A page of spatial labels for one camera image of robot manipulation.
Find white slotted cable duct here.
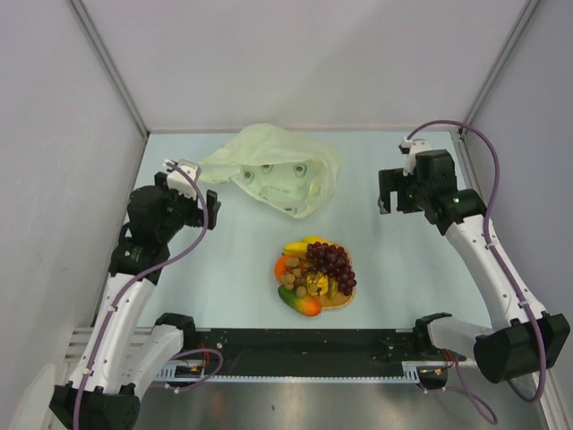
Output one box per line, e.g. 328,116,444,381
152,364,420,386

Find pale green plastic bag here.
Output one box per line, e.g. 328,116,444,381
201,124,340,219

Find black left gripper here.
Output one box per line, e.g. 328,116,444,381
155,172,218,242

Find orange woven wicker tray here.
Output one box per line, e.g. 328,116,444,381
316,287,356,311

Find orange fake persimmon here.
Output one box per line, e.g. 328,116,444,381
274,255,292,284

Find green orange fake mango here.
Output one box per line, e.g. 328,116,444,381
278,285,322,317

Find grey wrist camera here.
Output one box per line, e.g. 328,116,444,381
398,137,432,176
163,159,201,200

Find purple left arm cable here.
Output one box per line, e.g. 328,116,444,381
71,163,211,430

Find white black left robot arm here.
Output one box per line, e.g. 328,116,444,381
49,160,223,429

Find brown fake longan branch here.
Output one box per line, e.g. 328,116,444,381
279,256,328,297

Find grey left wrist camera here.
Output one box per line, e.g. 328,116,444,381
163,159,201,200

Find dark red fake grapes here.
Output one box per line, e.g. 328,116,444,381
305,242,357,297

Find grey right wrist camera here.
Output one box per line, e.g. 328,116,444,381
398,137,432,176

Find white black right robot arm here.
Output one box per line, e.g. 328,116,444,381
379,146,570,383

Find yellow fake banana bunch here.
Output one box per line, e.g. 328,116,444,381
282,236,343,301

